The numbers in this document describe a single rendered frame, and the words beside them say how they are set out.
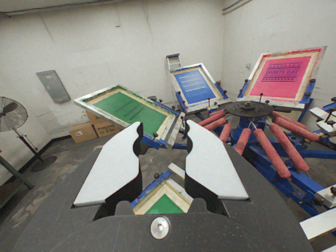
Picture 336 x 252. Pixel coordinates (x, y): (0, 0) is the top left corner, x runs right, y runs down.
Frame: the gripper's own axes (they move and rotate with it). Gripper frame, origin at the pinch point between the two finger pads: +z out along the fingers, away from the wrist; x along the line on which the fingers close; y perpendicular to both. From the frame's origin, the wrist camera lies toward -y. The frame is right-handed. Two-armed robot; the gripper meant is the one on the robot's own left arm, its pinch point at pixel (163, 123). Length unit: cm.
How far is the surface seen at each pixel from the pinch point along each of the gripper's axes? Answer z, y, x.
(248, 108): 71, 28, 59
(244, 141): 53, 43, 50
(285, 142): 50, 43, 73
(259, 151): 59, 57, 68
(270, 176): 41, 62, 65
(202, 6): 424, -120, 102
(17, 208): 107, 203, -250
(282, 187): 37, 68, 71
